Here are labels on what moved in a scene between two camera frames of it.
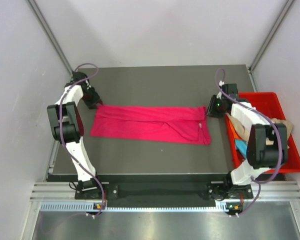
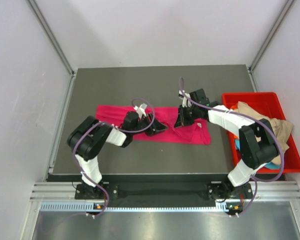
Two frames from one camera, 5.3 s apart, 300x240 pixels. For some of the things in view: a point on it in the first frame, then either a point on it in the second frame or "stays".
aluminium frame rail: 261,190 stays
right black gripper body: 215,109 to 190,114
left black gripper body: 92,97 to 143,124
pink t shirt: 152,123 stays
